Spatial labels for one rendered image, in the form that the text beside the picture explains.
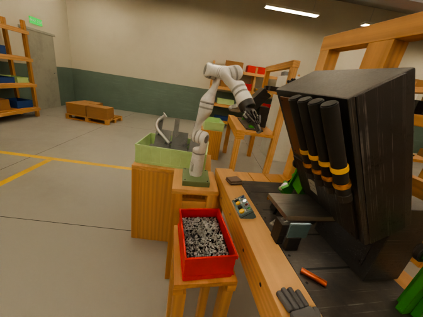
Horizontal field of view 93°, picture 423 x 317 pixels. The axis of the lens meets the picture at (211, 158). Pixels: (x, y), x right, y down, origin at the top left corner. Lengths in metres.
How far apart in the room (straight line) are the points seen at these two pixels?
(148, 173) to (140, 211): 0.41
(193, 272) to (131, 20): 8.24
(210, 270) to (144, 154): 1.19
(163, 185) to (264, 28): 7.25
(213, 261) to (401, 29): 1.31
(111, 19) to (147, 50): 1.44
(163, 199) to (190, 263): 1.12
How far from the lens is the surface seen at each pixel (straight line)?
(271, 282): 0.88
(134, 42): 8.47
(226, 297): 1.04
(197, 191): 1.37
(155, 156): 1.79
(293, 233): 0.98
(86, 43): 9.11
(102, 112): 6.30
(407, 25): 1.37
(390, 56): 1.38
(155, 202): 1.94
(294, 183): 1.09
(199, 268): 0.89
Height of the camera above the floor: 1.54
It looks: 21 degrees down
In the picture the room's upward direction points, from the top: 9 degrees clockwise
